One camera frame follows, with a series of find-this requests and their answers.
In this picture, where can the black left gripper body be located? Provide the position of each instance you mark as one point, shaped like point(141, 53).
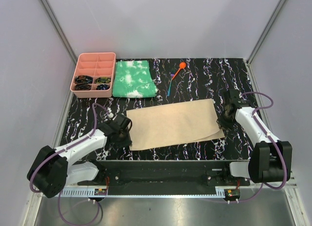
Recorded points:
point(124, 139)

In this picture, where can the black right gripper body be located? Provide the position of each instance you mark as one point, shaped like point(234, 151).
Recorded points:
point(225, 121)

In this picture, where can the beige cloth napkin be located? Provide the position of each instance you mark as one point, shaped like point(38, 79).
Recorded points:
point(173, 124)

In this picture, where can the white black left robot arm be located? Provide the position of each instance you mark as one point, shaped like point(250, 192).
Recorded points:
point(56, 168)

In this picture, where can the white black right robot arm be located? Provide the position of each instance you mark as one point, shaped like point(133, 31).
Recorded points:
point(271, 159)

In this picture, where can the blue coiled band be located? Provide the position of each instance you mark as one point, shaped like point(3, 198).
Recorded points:
point(102, 87)

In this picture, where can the green white tie-dye cloth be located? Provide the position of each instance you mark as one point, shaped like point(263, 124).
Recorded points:
point(133, 80)

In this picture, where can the black marble pattern mat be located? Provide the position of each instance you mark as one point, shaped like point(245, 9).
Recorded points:
point(202, 78)

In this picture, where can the yellow green coiled band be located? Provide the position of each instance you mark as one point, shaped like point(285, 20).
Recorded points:
point(102, 80)

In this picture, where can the teal plastic utensil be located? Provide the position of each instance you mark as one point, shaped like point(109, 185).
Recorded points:
point(169, 88)

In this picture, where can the dark coiled band bottom-left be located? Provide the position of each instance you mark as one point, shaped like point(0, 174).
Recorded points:
point(82, 87)

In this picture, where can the pink compartment tray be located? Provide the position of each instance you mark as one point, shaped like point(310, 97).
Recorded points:
point(95, 65)

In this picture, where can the dark coiled band top-left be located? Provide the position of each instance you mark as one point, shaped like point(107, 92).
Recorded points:
point(85, 79)

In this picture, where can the orange plastic spoon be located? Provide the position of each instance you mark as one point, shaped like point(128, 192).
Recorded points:
point(182, 65)

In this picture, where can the aluminium front frame rail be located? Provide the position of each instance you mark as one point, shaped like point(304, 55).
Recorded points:
point(145, 189)

